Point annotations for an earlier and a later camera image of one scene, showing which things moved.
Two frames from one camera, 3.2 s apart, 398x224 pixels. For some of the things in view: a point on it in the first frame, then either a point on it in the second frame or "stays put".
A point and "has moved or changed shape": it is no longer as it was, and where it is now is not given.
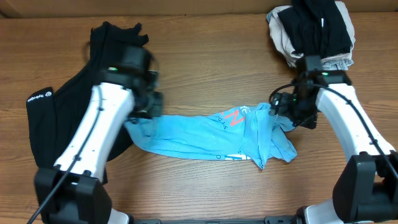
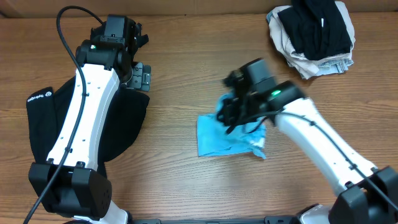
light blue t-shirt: [251, 132] has moved or changed shape
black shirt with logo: [53, 111] stays put
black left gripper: [154, 106] to [140, 78]
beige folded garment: [284, 46] stays put
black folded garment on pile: [316, 28] stays put
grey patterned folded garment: [337, 65] stays put
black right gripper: [280, 106] to [231, 111]
